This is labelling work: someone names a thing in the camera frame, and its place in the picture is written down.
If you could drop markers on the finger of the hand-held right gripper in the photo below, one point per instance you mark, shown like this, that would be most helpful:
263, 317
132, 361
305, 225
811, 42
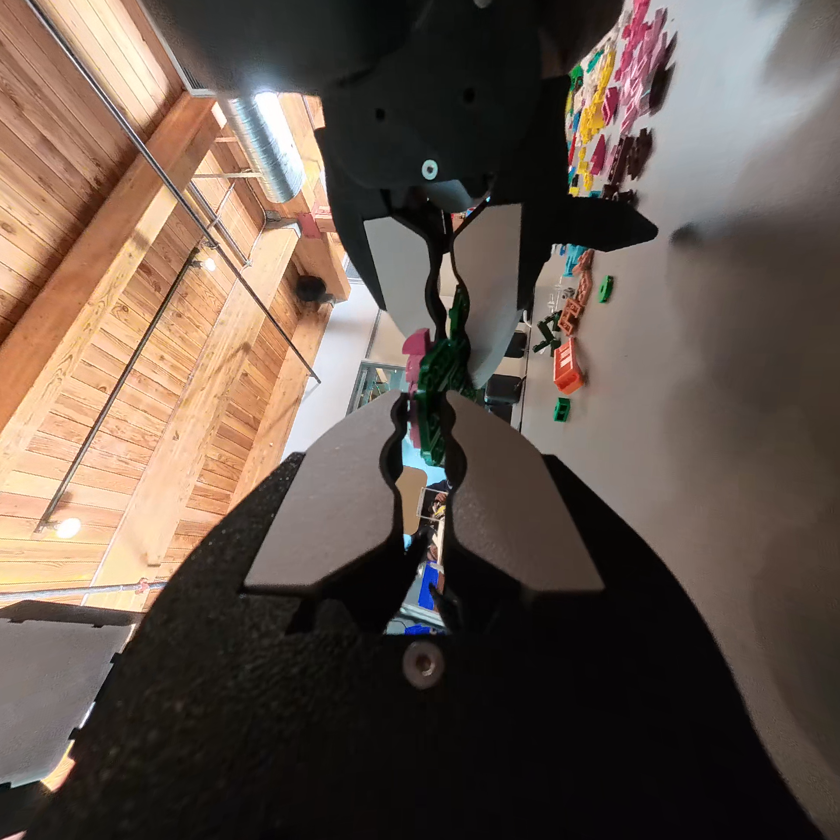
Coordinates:
492, 282
400, 282

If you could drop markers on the brown lego arch bricks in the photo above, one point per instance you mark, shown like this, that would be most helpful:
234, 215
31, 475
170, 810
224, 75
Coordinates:
581, 289

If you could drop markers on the dark grey notched panel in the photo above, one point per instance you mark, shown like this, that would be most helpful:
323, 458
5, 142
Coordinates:
52, 682

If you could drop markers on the dark green lego plant pieces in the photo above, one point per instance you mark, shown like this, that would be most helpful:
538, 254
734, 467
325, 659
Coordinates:
548, 331

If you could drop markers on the pile of colourful lego bricks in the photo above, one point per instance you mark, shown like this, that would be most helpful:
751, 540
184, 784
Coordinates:
623, 85

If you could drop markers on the teal lego brick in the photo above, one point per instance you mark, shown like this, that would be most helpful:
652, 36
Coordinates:
574, 256

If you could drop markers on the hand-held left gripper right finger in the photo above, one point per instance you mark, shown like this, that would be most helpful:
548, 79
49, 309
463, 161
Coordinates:
518, 512

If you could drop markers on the orange lego brick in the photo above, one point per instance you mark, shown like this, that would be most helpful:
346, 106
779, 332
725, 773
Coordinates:
568, 367

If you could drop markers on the black chair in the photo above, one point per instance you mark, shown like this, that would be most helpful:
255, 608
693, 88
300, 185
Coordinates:
505, 390

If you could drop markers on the silver ventilation duct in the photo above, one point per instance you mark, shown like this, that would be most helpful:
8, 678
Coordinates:
269, 151

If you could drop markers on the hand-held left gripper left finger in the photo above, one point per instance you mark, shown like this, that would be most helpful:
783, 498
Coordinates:
328, 505

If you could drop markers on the red beam bracket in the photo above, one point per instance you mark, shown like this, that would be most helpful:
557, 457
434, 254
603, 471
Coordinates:
307, 226

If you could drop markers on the small green lego brick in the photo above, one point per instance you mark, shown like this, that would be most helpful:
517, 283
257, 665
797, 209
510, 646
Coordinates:
605, 289
561, 408

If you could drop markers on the tan chair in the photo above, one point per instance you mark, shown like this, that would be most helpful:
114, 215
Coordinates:
408, 492

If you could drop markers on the green and pink lego build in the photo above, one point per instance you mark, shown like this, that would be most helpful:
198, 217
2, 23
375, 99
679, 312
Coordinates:
439, 380

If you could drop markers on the black dome ceiling speaker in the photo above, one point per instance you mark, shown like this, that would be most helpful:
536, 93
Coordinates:
310, 287

